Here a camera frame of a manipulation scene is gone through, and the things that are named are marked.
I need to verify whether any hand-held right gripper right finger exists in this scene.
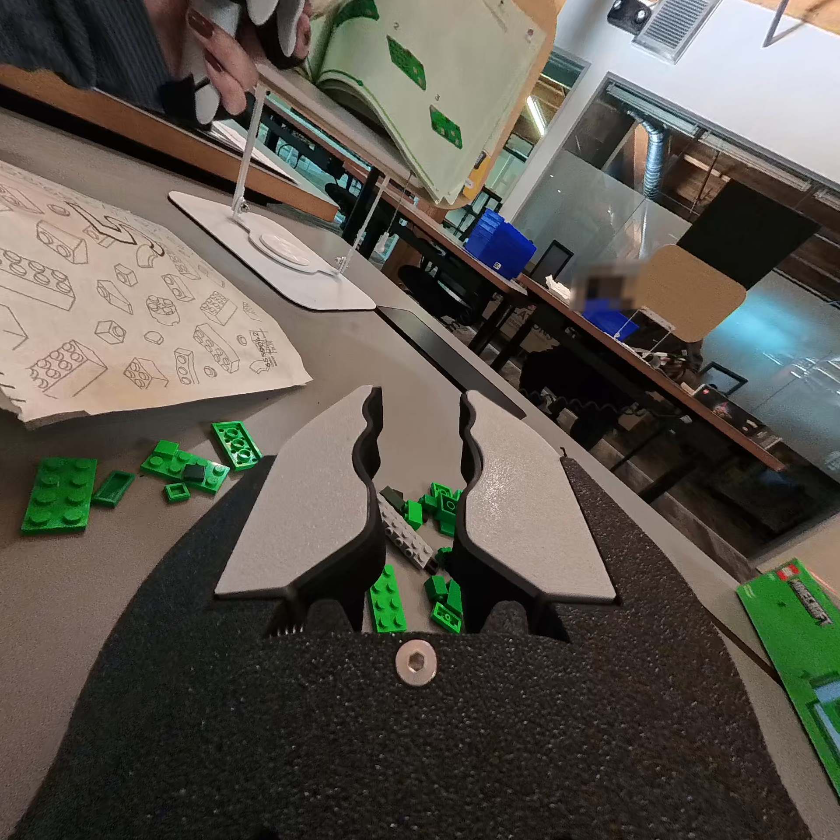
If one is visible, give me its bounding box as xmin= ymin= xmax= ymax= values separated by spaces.
xmin=451 ymin=390 xmax=619 ymax=636

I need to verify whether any wooden edged desk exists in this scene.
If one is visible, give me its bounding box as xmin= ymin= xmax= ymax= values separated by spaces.
xmin=0 ymin=64 xmax=341 ymax=223

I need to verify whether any grey long lego plate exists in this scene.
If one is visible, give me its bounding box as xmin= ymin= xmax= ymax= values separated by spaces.
xmin=377 ymin=493 xmax=438 ymax=571

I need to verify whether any black ceiling fixture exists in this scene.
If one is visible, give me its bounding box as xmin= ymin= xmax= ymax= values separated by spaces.
xmin=607 ymin=0 xmax=655 ymax=31

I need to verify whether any tan board on stand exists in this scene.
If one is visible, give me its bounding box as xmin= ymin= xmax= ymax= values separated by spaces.
xmin=638 ymin=245 xmax=748 ymax=343

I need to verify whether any open instruction booklet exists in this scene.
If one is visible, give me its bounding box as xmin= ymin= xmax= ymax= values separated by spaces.
xmin=298 ymin=0 xmax=549 ymax=204

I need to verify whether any black office chair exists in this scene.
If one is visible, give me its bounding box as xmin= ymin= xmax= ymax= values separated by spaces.
xmin=398 ymin=262 xmax=475 ymax=324

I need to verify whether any person's left forearm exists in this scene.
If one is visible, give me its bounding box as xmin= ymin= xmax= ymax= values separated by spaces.
xmin=0 ymin=0 xmax=173 ymax=111

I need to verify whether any long wooden desk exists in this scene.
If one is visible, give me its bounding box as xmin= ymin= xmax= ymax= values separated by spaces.
xmin=341 ymin=157 xmax=788 ymax=475

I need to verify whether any person's left hand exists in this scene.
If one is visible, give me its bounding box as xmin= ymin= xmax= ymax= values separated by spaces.
xmin=146 ymin=0 xmax=265 ymax=118

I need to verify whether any black table inset cover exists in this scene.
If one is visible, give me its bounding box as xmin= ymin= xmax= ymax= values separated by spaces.
xmin=377 ymin=305 xmax=527 ymax=421

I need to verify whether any pile of small lego pieces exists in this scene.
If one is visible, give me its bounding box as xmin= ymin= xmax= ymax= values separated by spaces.
xmin=21 ymin=420 xmax=475 ymax=635

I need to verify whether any blue box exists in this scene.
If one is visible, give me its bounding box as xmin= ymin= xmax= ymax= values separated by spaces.
xmin=581 ymin=298 xmax=641 ymax=343

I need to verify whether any small black frame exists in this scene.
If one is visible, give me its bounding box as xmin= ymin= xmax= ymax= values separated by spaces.
xmin=530 ymin=240 xmax=576 ymax=284

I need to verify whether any white ceiling air vent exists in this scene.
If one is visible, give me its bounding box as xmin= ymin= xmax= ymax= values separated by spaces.
xmin=633 ymin=0 xmax=723 ymax=64

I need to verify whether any metal ventilation duct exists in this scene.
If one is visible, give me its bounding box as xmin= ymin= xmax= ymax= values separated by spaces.
xmin=642 ymin=121 xmax=672 ymax=199

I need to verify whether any black hanging panel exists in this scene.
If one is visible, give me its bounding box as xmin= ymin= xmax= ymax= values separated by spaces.
xmin=676 ymin=180 xmax=821 ymax=291

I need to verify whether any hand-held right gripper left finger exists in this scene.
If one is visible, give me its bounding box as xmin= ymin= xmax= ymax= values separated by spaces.
xmin=214 ymin=385 xmax=388 ymax=634

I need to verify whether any white book stand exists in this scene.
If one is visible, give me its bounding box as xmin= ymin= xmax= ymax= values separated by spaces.
xmin=168 ymin=0 xmax=567 ymax=311

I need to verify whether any green lego set box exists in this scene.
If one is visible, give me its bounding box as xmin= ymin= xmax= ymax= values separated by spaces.
xmin=736 ymin=558 xmax=840 ymax=798

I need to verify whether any brick-printed paper bag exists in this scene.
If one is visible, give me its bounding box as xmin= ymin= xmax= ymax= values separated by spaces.
xmin=0 ymin=159 xmax=315 ymax=431

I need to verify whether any stack of blue bins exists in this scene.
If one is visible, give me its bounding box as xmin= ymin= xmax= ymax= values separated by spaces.
xmin=465 ymin=209 xmax=537 ymax=280

